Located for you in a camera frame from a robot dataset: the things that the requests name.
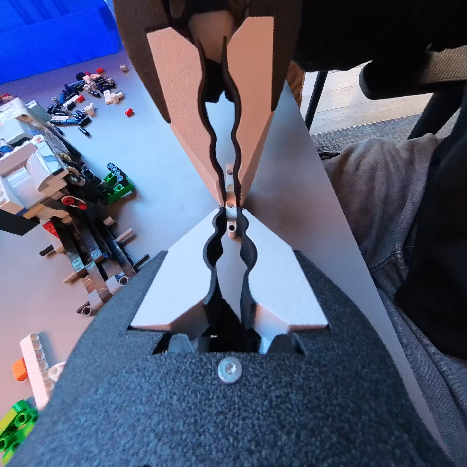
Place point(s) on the blue plastic bin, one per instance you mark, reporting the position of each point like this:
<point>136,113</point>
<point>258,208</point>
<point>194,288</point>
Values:
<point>43,11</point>
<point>54,51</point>

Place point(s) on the white curved lego piece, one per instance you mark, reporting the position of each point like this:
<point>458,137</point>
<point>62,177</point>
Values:
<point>56,372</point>

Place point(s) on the black chair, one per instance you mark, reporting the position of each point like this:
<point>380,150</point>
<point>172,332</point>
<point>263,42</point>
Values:
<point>401,84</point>

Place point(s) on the pile of small lego pieces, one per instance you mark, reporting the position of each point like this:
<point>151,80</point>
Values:
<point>67,121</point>

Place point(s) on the green lego block black pins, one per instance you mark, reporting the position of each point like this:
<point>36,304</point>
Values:
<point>118,188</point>

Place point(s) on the white lego truck model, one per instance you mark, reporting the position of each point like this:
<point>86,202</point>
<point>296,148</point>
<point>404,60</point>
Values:
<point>40,167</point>

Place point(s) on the long white lego beam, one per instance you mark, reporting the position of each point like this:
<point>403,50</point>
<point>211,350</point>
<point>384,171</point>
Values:
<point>34,365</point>

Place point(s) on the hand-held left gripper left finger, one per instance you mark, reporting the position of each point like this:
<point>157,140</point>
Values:
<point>175,288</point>

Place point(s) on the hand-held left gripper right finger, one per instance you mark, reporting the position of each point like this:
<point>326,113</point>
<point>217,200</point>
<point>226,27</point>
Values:
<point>281,288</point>

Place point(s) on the green lego frame piece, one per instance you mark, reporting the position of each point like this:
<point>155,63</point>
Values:
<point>18,419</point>

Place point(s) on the person's leg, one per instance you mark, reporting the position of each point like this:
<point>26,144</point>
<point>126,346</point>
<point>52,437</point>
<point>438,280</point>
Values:
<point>383,189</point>

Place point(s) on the small grey lego connector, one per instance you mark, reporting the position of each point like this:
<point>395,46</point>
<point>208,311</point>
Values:
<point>232,230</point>

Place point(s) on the orange lego piece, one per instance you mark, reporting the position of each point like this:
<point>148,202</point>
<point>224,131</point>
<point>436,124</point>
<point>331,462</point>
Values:
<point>20,370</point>

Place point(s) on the person's right forearm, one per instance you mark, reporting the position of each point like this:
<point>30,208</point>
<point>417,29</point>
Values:
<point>365,29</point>

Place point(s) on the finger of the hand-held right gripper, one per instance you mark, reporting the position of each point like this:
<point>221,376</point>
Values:
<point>178,91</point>
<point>255,91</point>

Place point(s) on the short white lego beam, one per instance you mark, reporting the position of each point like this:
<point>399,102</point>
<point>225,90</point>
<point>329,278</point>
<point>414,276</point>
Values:
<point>231,203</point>

